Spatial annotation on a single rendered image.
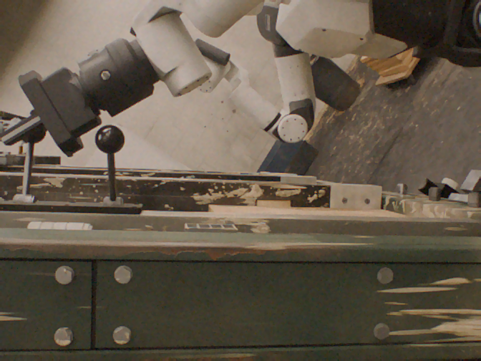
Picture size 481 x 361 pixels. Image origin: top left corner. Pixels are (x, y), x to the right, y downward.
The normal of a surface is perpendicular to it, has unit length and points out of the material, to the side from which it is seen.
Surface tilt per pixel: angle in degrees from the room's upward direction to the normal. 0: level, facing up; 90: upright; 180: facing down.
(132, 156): 90
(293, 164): 90
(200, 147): 90
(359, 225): 90
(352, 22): 101
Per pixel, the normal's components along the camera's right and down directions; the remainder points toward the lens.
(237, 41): 0.13, 0.08
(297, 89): -0.05, 0.33
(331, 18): -0.11, 0.72
